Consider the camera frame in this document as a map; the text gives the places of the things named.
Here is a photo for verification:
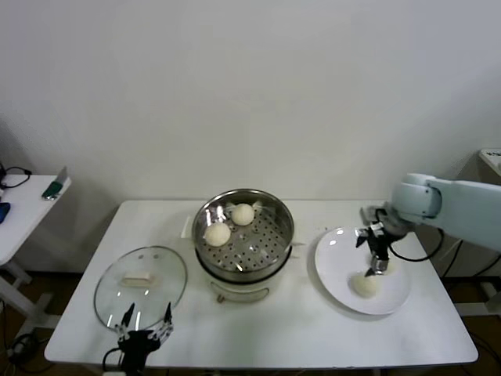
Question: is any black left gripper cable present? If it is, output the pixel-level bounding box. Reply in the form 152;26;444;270
103;347;125;371

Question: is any perforated steel steamer basket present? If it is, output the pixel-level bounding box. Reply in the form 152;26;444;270
192;189;295;283

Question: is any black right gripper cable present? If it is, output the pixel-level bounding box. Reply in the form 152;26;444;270
390;229;445;262

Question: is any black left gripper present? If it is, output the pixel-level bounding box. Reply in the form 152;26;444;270
114;301;175;372

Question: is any black floor cable bundle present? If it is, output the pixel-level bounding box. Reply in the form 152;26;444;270
0;331;50;365

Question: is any black cable with plug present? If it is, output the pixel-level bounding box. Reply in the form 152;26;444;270
0;166;33;189

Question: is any white round plate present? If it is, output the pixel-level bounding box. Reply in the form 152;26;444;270
315;226;414;316

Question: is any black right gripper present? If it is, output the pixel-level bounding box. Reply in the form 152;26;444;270
355;213;409;278

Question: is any thin black hanging cable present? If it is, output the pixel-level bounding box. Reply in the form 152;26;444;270
442;238;501;279

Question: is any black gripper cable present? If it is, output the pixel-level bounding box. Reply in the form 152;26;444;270
390;229;445;262
103;347;125;371

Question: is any cream electric cooker base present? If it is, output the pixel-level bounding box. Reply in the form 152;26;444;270
182;217;307;305

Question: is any glass lid with cream handle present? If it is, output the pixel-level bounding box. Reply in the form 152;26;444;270
93;245;189;333

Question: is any white side table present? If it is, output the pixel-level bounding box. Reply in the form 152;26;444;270
0;174;74;326

